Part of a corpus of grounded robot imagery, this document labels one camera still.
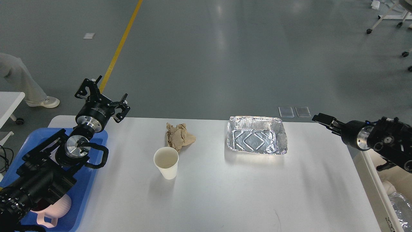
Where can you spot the pink plastic mug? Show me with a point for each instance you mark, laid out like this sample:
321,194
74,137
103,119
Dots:
48,214

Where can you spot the crumpled brown paper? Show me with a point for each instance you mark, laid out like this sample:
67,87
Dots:
178,136

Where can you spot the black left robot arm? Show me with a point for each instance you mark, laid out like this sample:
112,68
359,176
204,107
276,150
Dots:
47,173

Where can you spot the aluminium foil tray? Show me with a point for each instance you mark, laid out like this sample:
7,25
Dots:
257,135

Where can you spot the person in white clothes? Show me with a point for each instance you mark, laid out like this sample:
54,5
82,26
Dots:
14,71

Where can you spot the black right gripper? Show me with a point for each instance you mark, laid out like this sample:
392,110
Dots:
353,133

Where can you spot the white bin right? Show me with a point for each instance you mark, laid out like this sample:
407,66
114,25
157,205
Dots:
379,185

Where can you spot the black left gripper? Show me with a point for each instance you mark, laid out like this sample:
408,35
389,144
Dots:
95,114

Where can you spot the blue plastic tray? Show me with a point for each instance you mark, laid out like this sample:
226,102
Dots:
47,172

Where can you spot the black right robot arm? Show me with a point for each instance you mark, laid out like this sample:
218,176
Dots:
390,138

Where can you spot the white wheeled cart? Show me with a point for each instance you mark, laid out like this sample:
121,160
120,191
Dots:
406,15

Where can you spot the white paper cup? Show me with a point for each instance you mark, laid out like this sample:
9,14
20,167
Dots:
166,160

